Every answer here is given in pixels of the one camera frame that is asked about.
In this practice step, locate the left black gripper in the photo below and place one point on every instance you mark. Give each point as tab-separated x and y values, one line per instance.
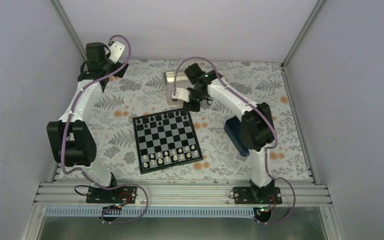
121	72

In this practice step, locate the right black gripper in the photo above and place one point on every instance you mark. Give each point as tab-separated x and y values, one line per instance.
196	108

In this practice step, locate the dark blue piece box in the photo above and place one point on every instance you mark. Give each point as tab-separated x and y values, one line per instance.
232	129

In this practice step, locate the black grey chess board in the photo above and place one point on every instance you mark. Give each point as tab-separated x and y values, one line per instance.
175	136

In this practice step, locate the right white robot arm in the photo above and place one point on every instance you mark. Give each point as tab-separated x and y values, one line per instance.
256	130

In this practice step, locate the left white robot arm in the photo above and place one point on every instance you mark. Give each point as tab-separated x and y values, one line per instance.
70	138

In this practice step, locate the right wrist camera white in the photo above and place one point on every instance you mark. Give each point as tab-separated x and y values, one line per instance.
181	94

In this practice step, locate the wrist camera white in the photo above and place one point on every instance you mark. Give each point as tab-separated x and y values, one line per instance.
181	94
116	51

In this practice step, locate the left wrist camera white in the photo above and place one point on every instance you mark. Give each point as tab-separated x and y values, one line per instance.
116	51

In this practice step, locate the aluminium corner post left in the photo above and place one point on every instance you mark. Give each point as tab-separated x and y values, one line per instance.
69	27

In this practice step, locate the aluminium corner post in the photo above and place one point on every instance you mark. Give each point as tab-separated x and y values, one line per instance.
69	27
309	21

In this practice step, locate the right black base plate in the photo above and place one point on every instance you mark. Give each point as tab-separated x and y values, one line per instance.
243	195

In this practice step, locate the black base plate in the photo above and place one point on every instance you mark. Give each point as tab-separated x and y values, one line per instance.
122	195
243	195

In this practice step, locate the aluminium corner post right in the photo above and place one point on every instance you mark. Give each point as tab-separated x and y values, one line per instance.
309	21

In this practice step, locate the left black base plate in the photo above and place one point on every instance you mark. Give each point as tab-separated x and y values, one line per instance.
122	195

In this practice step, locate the aluminium front rail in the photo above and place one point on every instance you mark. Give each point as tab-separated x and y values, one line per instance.
164	193

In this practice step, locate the white slotted cable duct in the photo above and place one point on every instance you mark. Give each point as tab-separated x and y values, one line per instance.
152	211

